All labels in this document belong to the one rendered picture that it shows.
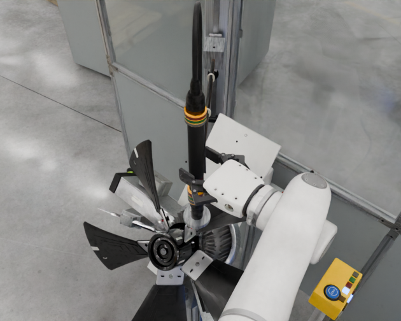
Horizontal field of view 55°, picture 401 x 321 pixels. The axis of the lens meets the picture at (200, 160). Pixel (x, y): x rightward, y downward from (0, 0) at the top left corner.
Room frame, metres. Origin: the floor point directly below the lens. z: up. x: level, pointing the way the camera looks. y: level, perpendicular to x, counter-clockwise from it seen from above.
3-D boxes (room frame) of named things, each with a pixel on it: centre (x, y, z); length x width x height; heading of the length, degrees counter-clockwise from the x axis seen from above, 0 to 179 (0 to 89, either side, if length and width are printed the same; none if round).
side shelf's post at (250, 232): (1.05, -0.26, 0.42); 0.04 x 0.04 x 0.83; 50
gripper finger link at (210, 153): (0.59, -0.04, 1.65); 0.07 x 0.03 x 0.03; 50
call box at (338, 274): (0.55, -0.46, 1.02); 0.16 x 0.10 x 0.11; 140
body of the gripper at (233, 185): (0.49, -0.07, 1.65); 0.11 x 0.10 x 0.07; 50
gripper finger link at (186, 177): (0.50, 0.03, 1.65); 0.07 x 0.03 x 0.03; 50
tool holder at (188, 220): (0.57, 0.01, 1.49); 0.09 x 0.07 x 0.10; 175
